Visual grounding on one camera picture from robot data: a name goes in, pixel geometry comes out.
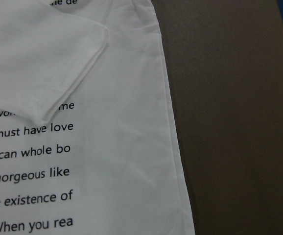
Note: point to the white long-sleeve printed shirt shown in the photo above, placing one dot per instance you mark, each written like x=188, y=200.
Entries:
x=88, y=143

